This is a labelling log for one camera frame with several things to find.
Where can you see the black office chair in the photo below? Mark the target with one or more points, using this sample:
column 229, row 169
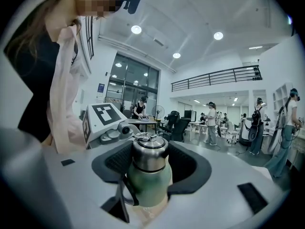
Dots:
column 171, row 119

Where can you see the person's left forearm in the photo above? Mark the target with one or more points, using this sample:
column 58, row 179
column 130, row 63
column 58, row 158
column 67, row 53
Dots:
column 69, row 137

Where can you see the blue wall poster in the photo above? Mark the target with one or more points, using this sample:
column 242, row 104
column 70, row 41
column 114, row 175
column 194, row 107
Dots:
column 101, row 89

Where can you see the black metal grille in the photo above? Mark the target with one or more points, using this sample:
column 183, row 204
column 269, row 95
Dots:
column 90, row 37

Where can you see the white office chair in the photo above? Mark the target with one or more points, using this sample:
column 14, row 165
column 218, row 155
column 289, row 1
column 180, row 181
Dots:
column 231, row 131

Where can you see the black head-mounted camera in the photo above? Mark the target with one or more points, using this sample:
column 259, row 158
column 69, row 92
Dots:
column 134, row 1

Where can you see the white pod-shaped device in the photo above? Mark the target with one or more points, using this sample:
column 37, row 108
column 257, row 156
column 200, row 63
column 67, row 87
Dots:
column 245, row 130

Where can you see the round ceiling light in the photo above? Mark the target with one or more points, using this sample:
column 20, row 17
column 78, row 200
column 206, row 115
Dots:
column 218, row 35
column 176, row 55
column 136, row 29

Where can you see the white arched bookshelf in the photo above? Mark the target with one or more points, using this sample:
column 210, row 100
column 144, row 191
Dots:
column 281, row 96

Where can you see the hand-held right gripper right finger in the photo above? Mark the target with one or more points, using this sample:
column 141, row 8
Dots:
column 214, row 199

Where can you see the steel bottle lid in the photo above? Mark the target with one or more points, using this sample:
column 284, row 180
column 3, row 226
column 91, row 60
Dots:
column 150, row 156

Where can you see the black monitor screen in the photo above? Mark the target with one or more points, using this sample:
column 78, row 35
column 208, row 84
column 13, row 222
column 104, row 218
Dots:
column 190, row 115

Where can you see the black standing fan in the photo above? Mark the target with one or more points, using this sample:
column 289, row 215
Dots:
column 158, row 111

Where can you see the grey side table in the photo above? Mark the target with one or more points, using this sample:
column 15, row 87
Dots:
column 150, row 121

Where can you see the ceiling air vent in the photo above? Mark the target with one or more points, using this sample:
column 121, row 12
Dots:
column 159, row 42

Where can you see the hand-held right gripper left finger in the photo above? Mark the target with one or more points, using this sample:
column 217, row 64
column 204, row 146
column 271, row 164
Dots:
column 78, row 187

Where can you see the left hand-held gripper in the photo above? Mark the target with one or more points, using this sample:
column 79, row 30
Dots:
column 104, row 114

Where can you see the black mezzanine railing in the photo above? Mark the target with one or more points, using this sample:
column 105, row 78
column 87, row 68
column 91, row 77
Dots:
column 257, row 73

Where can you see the black-framed glass door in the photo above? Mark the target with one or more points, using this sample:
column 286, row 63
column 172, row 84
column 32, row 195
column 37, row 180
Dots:
column 133, row 80

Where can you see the person's body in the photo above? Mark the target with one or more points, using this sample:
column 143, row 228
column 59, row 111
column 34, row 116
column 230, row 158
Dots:
column 64, row 92

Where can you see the grey pod-shaped backpack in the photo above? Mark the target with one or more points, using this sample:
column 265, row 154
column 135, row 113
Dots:
column 276, row 132

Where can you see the black chrome-framed chair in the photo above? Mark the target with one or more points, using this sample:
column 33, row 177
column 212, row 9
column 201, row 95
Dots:
column 181, row 128

